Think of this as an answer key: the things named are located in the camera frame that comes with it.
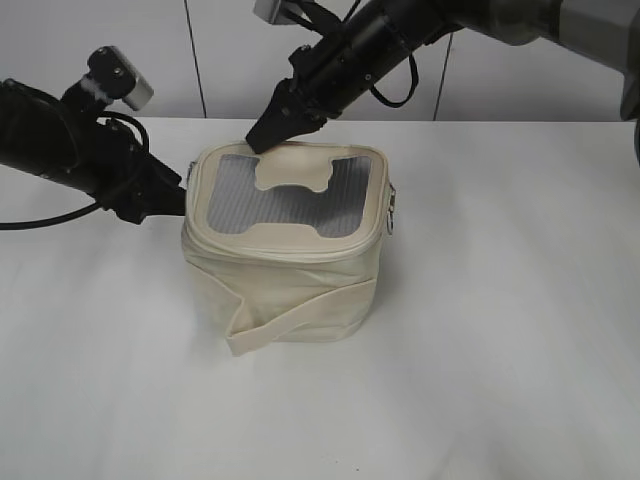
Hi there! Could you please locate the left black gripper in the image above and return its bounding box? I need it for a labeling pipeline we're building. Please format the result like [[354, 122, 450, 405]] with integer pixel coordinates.
[[74, 117, 186, 225]]

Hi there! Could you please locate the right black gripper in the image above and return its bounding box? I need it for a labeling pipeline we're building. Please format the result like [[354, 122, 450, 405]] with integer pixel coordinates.
[[245, 29, 400, 153]]

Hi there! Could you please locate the silver zipper pull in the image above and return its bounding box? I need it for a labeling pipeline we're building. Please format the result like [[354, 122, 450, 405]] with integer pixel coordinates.
[[186, 161, 197, 183], [386, 182, 397, 236]]

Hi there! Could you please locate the cream canvas zipper bag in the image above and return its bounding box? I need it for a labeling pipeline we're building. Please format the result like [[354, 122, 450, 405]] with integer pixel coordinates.
[[181, 142, 392, 356]]

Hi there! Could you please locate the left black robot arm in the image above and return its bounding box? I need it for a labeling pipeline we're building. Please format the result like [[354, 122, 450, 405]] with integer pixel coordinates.
[[1, 79, 186, 231]]

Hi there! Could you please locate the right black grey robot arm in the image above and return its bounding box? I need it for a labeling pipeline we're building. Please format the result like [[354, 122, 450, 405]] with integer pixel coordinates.
[[245, 0, 639, 154]]

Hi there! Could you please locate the right black cable loop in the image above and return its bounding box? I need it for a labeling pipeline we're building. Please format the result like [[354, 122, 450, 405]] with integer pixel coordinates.
[[369, 49, 419, 108]]

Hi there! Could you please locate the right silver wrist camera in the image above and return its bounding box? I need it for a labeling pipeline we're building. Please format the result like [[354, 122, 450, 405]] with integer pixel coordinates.
[[253, 0, 302, 25]]

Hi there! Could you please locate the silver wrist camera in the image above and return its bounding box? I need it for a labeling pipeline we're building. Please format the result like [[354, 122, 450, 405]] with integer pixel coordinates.
[[87, 45, 154, 111], [253, 0, 302, 25]]

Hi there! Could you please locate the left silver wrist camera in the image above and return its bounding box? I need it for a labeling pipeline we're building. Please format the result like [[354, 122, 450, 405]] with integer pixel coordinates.
[[87, 45, 154, 111]]

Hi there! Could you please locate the left black cable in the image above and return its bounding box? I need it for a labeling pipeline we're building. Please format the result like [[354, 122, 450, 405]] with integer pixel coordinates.
[[0, 112, 151, 231]]

